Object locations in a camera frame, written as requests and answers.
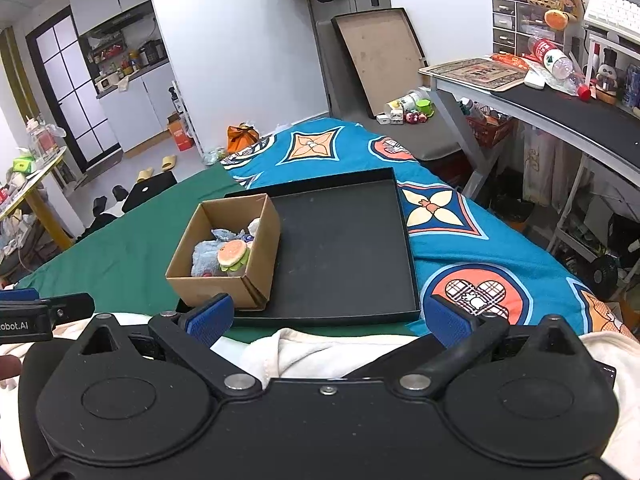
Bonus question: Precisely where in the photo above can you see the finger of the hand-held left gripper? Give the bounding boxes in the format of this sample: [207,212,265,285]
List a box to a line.
[0,288,96,325]

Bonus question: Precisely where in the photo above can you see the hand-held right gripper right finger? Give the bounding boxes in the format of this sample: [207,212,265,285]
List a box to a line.
[396,294,583,395]

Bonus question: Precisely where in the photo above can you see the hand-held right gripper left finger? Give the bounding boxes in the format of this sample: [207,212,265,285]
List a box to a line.
[75,294,262,396]

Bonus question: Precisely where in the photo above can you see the brown cardboard box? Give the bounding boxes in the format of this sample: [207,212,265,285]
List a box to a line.
[165,192,281,311]

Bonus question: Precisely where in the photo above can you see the grey-blue fluffy plush toy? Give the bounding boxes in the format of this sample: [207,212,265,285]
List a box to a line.
[191,240,223,278]

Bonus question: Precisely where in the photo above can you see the burger plush toy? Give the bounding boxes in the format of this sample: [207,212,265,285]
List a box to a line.
[217,240,252,277]

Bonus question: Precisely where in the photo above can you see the small blue lace toy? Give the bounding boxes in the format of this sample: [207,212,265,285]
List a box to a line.
[210,228,246,246]

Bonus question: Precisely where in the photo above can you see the black shallow tray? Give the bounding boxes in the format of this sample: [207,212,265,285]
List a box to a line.
[175,167,422,326]

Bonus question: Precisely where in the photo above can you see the person's left hand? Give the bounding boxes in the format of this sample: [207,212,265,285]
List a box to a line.
[0,355,23,382]

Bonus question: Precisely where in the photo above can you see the green cloth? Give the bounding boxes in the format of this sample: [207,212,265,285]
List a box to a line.
[15,165,416,338]

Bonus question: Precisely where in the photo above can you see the black and white clothes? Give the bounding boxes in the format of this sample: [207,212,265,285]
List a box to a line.
[75,202,126,241]

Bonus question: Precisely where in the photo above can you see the blue patterned blanket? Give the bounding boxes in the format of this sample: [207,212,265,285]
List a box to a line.
[220,117,640,343]

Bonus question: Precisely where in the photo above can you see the white fleece blanket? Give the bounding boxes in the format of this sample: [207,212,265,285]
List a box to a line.
[0,312,640,480]

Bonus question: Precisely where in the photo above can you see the yellow table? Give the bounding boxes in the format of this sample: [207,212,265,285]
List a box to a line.
[0,147,76,281]

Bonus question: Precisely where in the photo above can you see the black laptop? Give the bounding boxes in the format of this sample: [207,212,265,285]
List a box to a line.
[121,171,178,213]

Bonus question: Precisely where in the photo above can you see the black fan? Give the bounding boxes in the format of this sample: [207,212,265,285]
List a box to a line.
[582,255,621,301]

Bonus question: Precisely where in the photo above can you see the clear plastic container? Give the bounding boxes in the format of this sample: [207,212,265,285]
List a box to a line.
[25,117,66,158]

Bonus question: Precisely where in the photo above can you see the cream tote bag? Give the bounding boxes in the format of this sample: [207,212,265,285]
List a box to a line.
[522,127,581,211]

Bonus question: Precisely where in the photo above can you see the orange bag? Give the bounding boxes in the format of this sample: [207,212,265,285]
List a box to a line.
[226,122,261,155]

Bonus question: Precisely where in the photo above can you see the orange cardboard box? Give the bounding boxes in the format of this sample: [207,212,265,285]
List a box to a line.
[166,112,195,151]

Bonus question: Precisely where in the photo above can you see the red basket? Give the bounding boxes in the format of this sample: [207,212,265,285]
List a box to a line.
[467,115,516,148]

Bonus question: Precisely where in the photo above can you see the white narrow rack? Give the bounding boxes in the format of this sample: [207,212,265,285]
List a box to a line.
[169,80,203,156]

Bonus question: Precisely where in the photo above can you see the white kitchen cabinet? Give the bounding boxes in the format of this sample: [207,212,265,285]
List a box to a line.
[97,62,178,153]

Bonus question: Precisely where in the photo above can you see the black framed sliding door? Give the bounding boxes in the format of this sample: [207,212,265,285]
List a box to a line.
[25,7,123,171]

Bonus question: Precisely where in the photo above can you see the grey desk with black mat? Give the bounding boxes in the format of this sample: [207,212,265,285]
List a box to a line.
[419,57,640,261]

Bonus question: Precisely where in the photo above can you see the brown patterned board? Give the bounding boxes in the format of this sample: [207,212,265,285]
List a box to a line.
[419,57,528,92]

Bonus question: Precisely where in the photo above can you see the black tray lid brown inside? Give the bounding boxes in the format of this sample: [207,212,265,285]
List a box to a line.
[331,7,426,118]

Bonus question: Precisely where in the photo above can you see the plastic bottle with red label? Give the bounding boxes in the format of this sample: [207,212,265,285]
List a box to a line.
[529,35,593,98]

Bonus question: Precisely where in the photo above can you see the grey door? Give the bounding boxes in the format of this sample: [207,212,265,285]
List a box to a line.
[305,0,391,121]

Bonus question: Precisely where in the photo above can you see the panda figurine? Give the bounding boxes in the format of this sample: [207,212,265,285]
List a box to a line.
[590,62,621,106]

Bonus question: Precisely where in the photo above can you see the grey drawer organizer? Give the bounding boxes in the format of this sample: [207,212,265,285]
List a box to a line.
[492,0,583,58]

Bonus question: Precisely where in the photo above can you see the white keyboard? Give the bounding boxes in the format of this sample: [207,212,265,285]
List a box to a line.
[582,0,640,43]

